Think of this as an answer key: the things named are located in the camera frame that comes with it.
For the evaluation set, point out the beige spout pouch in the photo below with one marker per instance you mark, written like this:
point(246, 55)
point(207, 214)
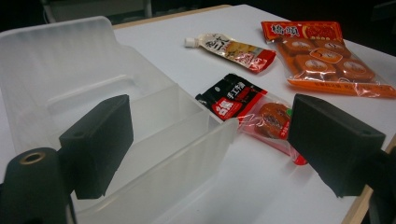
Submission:
point(236, 51)

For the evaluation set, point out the orange packet of cubes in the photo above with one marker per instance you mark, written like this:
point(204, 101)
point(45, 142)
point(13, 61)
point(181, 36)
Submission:
point(317, 62)

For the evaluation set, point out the black and red seasoning packet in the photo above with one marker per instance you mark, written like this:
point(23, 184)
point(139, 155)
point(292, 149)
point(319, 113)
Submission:
point(230, 96)

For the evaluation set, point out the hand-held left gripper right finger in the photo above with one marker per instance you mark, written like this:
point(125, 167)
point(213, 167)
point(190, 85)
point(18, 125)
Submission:
point(333, 143)

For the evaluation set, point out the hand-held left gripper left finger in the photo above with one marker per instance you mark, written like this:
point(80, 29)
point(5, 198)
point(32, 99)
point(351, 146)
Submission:
point(99, 146)

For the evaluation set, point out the translucent plastic storage box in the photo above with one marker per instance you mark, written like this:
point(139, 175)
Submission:
point(162, 174)

